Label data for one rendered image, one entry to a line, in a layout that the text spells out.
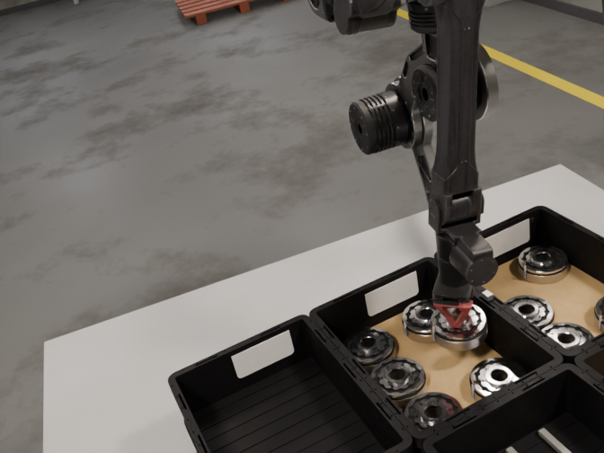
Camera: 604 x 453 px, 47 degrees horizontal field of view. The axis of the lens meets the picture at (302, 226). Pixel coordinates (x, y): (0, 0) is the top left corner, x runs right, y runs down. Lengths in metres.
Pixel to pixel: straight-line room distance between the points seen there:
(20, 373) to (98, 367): 1.38
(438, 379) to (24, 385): 2.10
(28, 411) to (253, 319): 1.40
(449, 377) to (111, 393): 0.81
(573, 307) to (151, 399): 0.95
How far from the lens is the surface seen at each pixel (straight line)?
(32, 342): 3.33
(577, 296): 1.54
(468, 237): 1.15
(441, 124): 1.11
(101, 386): 1.77
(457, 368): 1.37
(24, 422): 2.94
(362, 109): 2.16
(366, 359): 1.37
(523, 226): 1.62
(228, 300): 1.88
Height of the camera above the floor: 1.79
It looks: 31 degrees down
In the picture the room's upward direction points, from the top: 13 degrees counter-clockwise
